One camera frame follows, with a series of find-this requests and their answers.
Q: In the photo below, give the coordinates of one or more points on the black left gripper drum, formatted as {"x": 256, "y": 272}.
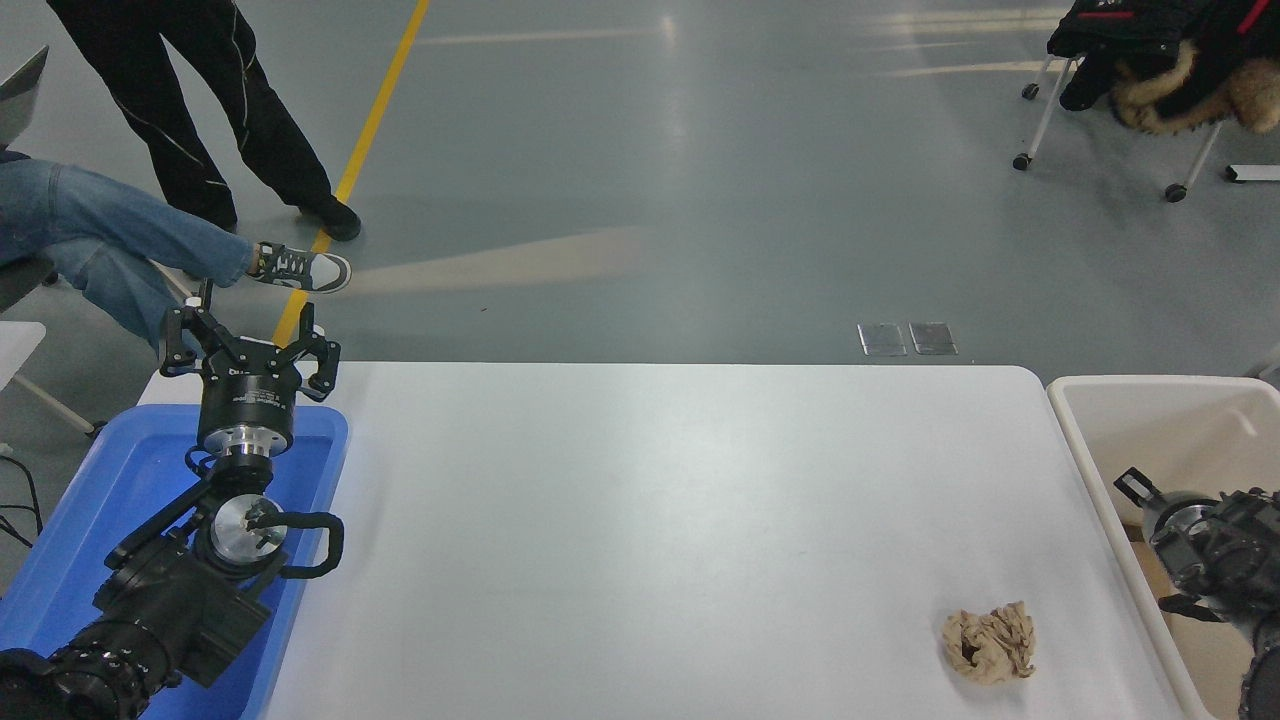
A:
{"x": 248, "y": 392}

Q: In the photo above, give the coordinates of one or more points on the tan paper ball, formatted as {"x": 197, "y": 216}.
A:
{"x": 990, "y": 645}

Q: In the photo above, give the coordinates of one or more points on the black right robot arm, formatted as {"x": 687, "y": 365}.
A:
{"x": 1230, "y": 550}

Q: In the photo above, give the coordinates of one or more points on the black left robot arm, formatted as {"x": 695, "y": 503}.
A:
{"x": 160, "y": 600}

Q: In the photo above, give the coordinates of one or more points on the seated person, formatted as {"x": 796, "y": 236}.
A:
{"x": 90, "y": 235}

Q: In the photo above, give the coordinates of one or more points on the blue plastic tray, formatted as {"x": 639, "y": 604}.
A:
{"x": 110, "y": 490}

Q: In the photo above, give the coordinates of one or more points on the standing person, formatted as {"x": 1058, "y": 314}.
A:
{"x": 170, "y": 90}

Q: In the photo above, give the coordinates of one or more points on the metal floor plate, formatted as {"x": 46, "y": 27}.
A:
{"x": 882, "y": 340}
{"x": 932, "y": 338}

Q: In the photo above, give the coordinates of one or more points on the white wheeled chair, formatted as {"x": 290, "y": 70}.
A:
{"x": 1045, "y": 110}

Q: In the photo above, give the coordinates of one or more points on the large pale plastic bin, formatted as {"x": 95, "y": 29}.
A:
{"x": 1160, "y": 430}

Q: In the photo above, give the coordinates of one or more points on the white bar on floor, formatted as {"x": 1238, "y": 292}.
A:
{"x": 1255, "y": 173}

